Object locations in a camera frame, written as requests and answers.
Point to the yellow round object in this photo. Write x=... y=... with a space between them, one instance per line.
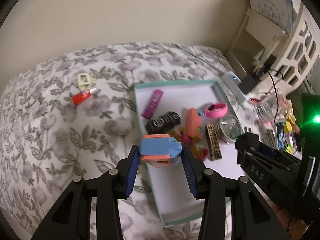
x=288 y=126

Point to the purple tube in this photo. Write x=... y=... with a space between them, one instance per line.
x=153 y=103

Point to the salmon toy gun blue edge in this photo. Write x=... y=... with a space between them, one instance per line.
x=193 y=122

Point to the small red plastic toy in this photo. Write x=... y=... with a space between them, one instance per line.
x=80 y=98

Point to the cream plastic shelf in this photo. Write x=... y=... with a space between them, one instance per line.
x=262 y=22

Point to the white power strip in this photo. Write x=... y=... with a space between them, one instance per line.
x=231 y=80

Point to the white printed box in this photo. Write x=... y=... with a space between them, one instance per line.
x=270 y=7

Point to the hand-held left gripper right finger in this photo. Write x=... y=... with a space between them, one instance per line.
x=191 y=175

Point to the blue toy gun orange trim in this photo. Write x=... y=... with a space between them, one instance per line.
x=157 y=147

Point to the black wall charger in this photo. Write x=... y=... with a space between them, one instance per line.
x=247 y=85

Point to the small cream plastic piece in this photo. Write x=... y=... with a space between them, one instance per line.
x=83 y=79

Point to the red edged cloth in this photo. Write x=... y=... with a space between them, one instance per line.
x=253 y=101

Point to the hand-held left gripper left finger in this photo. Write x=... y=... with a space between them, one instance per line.
x=131 y=172

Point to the gold patterned rectangular box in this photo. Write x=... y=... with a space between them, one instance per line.
x=213 y=142

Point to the black toy car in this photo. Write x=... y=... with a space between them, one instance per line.
x=162 y=122

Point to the round tin with beads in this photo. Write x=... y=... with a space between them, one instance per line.
x=228 y=127

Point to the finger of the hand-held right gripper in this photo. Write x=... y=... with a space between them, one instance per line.
x=247 y=142
x=267 y=151

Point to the pink puppy toy figure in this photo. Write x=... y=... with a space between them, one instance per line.
x=186 y=138

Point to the teal cardboard tray box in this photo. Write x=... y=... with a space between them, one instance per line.
x=180 y=97

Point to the floral printed blanket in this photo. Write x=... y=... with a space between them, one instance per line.
x=50 y=142

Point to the pink toy watch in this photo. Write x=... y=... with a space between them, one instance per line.
x=217 y=112

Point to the clear glass jar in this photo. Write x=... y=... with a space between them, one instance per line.
x=265 y=110

